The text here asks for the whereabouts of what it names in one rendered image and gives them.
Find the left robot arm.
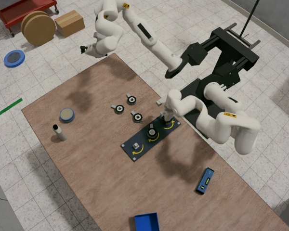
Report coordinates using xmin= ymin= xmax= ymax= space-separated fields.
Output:
xmin=156 ymin=82 xmax=261 ymax=155

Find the blue box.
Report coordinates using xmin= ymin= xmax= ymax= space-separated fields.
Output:
xmin=135 ymin=213 xmax=160 ymax=231

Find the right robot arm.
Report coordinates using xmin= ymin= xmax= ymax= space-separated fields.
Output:
xmin=92 ymin=0 xmax=182 ymax=72

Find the white plastic bottle with black cap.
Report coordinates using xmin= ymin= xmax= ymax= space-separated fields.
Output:
xmin=53 ymin=124 xmax=67 ymax=141

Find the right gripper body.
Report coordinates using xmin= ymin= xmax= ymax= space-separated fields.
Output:
xmin=85 ymin=43 xmax=106 ymax=58

